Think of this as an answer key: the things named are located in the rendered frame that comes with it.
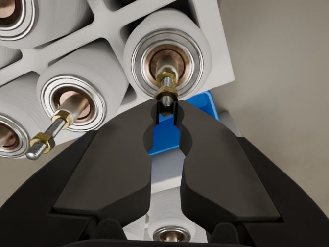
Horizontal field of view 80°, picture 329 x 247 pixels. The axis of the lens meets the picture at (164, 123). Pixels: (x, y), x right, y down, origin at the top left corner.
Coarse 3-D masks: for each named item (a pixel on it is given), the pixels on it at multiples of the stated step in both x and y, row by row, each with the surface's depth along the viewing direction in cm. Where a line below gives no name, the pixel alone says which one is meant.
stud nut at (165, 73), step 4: (164, 72) 17; (168, 72) 17; (172, 72) 17; (160, 76) 17; (164, 76) 17; (168, 76) 17; (172, 76) 17; (160, 80) 17; (172, 80) 17; (176, 80) 17; (160, 84) 17; (176, 84) 17
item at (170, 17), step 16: (160, 16) 19; (176, 16) 19; (144, 32) 19; (192, 32) 19; (128, 48) 20; (208, 48) 20; (128, 64) 21; (208, 64) 21; (128, 80) 23; (144, 96) 23
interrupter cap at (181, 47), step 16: (160, 32) 19; (176, 32) 19; (144, 48) 20; (160, 48) 20; (176, 48) 20; (192, 48) 20; (144, 64) 20; (192, 64) 20; (144, 80) 21; (192, 80) 21
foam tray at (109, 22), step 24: (96, 0) 24; (120, 0) 33; (144, 0) 24; (168, 0) 24; (192, 0) 24; (216, 0) 24; (96, 24) 25; (120, 24) 25; (216, 24) 25; (48, 48) 27; (72, 48) 27; (120, 48) 27; (216, 48) 26; (0, 72) 29; (24, 72) 29; (216, 72) 28
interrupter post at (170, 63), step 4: (168, 56) 20; (160, 60) 20; (164, 60) 19; (168, 60) 19; (172, 60) 19; (160, 64) 19; (164, 64) 18; (168, 64) 18; (172, 64) 18; (176, 64) 20; (156, 68) 20; (160, 68) 18; (164, 68) 18; (168, 68) 18; (172, 68) 18; (176, 68) 18; (156, 72) 18; (160, 72) 18; (176, 72) 18; (156, 76) 18; (176, 76) 18; (156, 80) 19
